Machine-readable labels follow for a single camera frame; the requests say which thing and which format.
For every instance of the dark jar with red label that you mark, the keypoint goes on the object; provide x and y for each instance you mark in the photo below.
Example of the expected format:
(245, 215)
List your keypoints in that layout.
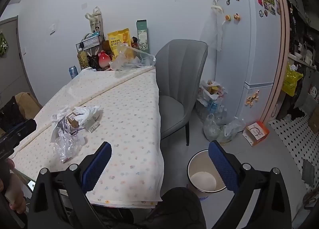
(134, 42)

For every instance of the cluster of fridge magnets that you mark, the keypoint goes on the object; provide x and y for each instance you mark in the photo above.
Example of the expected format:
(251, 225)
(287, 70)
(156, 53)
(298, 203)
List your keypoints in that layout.
(270, 2)

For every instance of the floral tablecloth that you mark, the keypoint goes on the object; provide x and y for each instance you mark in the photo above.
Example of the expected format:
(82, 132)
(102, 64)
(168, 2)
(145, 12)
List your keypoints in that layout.
(129, 109)

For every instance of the white refrigerator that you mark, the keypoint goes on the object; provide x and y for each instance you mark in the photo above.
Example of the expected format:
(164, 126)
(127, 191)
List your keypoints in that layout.
(239, 57)

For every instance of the green hanging ornament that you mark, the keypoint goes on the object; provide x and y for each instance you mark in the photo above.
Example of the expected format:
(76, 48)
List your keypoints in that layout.
(3, 44)

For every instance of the plain brown cardboard box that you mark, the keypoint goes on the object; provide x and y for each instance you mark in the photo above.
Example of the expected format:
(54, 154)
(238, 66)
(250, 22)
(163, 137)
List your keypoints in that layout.
(314, 120)

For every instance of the white paper label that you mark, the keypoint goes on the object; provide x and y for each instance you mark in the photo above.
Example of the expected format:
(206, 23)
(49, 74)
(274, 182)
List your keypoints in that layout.
(93, 126)

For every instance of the orange and white cardboard box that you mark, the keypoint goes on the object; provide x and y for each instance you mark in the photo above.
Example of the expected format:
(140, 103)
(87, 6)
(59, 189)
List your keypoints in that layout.
(256, 133)

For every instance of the white wall outlet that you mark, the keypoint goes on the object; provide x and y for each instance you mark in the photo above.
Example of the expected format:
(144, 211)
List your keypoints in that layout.
(84, 5)

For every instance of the blue drink can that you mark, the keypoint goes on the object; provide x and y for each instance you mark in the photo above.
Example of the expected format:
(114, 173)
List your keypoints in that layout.
(73, 72)

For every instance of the red pink vase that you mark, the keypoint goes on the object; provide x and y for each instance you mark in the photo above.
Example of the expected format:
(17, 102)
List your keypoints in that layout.
(103, 59)

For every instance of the dark grey floor mat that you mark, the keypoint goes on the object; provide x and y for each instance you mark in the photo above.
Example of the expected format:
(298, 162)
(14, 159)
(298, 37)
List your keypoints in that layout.
(308, 173)

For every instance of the tall green box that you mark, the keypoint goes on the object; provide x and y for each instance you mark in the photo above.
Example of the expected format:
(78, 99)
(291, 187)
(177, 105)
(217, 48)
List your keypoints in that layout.
(142, 34)

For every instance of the white light switch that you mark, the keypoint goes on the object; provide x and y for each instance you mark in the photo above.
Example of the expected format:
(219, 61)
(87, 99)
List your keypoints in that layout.
(52, 29)

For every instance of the dark cloth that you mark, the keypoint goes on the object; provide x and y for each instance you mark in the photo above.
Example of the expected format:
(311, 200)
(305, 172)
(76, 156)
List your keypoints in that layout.
(10, 109)

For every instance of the white waste bin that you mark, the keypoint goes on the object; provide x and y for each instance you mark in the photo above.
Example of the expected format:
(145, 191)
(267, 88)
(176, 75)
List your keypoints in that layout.
(199, 164)

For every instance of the large clear plastic bag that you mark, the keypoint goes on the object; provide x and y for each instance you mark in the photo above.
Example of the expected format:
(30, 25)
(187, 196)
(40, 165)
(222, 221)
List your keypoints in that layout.
(129, 57)

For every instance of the black utensil holder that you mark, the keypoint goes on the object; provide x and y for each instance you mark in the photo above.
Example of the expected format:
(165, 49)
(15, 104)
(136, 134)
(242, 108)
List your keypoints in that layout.
(94, 61)

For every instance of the person's black trouser leg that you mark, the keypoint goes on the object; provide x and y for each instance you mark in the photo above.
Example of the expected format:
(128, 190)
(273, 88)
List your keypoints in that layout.
(179, 209)

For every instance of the gold patterned canister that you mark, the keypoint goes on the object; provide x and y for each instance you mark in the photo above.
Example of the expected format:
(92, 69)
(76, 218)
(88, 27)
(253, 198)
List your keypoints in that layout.
(83, 61)

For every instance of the grey door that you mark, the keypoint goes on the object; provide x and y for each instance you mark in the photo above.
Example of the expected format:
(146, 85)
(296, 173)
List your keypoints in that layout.
(12, 69)

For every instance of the translucent hanging plastic bag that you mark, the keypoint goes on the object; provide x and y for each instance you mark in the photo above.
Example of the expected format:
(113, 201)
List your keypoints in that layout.
(214, 32)

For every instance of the gold figure magnets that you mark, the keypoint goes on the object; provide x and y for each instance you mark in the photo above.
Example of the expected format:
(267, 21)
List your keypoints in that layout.
(253, 97)

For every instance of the person's left hand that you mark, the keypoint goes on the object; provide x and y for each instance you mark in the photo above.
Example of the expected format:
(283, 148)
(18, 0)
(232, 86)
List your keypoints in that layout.
(17, 194)

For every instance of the clear plastic bag of bottles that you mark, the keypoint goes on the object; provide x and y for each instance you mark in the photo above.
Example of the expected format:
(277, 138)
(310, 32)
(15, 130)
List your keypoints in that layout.
(211, 129)

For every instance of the white plastic bag of bottles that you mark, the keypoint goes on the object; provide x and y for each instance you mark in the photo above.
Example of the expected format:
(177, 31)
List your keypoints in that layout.
(206, 92)

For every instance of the grey upholstered chair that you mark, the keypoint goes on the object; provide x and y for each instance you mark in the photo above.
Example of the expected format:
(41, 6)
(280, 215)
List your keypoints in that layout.
(179, 69)

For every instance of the yellow plastic bag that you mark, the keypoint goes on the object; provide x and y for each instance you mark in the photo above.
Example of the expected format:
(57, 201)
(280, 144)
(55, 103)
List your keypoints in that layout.
(290, 79)

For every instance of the cluttered kitchen shelf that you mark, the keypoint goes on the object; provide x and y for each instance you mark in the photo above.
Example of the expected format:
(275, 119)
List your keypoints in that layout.
(304, 44)

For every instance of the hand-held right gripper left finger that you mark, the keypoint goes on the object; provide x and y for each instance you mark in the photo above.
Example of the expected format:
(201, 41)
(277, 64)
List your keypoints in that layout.
(99, 166)

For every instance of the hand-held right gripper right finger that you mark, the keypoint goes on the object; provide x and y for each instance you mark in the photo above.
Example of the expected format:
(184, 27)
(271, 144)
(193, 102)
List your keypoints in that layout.
(221, 166)

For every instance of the smartphone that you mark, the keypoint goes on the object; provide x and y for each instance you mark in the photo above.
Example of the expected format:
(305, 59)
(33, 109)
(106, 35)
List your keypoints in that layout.
(31, 184)

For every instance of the yellow snack bag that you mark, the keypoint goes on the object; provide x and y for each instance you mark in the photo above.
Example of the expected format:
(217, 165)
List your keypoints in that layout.
(119, 42)

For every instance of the small brown cardboard box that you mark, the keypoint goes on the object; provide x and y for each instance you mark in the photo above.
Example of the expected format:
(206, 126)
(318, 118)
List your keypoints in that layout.
(72, 119)

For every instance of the brown chair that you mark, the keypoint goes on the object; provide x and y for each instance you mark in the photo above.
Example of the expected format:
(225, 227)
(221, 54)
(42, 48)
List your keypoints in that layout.
(27, 104)

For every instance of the orange round magnet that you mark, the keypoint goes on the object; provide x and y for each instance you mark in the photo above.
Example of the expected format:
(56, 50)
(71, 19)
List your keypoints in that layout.
(227, 17)

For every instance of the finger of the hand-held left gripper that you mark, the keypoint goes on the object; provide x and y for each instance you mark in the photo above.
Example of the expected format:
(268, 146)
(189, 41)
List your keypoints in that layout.
(25, 127)

